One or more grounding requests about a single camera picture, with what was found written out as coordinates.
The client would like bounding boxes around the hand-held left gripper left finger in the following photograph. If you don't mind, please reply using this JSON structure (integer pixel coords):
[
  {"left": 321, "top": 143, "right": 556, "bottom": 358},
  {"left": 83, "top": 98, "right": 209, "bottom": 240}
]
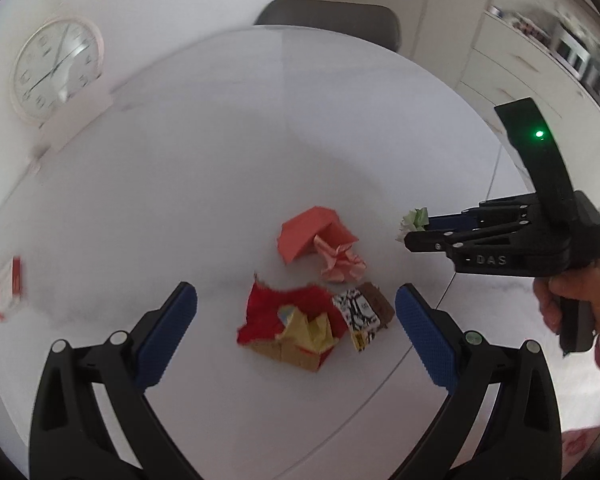
[{"left": 28, "top": 281, "right": 203, "bottom": 480}]

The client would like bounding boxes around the green white paper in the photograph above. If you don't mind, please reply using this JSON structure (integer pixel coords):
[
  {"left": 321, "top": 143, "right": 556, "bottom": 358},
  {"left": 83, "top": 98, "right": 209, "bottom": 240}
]
[{"left": 396, "top": 207, "right": 431, "bottom": 243}]

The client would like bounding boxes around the beige drawer unit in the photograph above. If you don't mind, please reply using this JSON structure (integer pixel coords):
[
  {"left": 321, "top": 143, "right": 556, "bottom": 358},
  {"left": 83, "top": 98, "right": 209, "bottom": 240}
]
[{"left": 455, "top": 7, "right": 600, "bottom": 206}]

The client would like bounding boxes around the white folded card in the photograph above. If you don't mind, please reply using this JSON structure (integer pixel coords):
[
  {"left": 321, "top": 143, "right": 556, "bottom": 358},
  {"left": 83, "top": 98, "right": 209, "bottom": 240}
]
[{"left": 39, "top": 84, "right": 114, "bottom": 154}]

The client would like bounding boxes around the round white wall clock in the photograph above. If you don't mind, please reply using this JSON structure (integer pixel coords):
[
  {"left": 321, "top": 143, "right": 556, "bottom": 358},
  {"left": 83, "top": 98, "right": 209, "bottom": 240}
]
[{"left": 10, "top": 16, "right": 106, "bottom": 127}]

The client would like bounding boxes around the crumpled yellow paper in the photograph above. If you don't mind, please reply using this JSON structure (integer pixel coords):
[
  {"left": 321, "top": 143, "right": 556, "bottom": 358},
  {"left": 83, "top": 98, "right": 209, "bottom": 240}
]
[{"left": 277, "top": 306, "right": 339, "bottom": 354}]

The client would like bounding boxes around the torn red wrapper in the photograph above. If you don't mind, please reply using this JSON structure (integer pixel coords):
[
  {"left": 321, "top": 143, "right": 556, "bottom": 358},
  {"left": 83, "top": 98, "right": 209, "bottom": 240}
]
[{"left": 236, "top": 274, "right": 350, "bottom": 346}]

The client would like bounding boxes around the grey chair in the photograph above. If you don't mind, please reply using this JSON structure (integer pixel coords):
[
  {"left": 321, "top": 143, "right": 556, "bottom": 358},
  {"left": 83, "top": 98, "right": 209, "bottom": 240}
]
[{"left": 254, "top": 0, "right": 401, "bottom": 53}]

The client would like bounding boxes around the folded orange red paper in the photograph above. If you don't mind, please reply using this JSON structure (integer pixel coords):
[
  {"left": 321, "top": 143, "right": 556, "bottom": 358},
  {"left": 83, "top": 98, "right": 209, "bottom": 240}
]
[{"left": 278, "top": 206, "right": 357, "bottom": 266}]

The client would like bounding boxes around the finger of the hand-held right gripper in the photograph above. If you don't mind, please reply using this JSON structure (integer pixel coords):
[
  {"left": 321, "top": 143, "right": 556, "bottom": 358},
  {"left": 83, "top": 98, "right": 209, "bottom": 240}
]
[
  {"left": 426, "top": 195, "right": 542, "bottom": 233},
  {"left": 404, "top": 220, "right": 543, "bottom": 257}
]

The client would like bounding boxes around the crumpled pink paper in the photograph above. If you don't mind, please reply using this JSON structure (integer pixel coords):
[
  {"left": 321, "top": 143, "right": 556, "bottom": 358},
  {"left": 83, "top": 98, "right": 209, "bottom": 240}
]
[{"left": 314, "top": 234, "right": 367, "bottom": 283}]

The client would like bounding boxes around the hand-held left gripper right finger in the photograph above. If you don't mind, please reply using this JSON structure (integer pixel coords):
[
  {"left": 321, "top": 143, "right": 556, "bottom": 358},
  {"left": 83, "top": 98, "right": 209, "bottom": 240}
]
[{"left": 394, "top": 283, "right": 563, "bottom": 480}]

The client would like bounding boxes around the brown black-white snack wrapper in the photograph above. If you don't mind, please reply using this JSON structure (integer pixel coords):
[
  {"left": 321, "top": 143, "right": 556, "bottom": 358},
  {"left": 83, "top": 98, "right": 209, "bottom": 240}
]
[{"left": 331, "top": 282, "right": 395, "bottom": 353}]

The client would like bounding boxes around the red and white box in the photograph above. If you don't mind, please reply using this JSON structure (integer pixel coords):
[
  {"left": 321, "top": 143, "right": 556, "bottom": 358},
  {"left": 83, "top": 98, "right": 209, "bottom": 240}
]
[{"left": 0, "top": 256, "right": 27, "bottom": 322}]

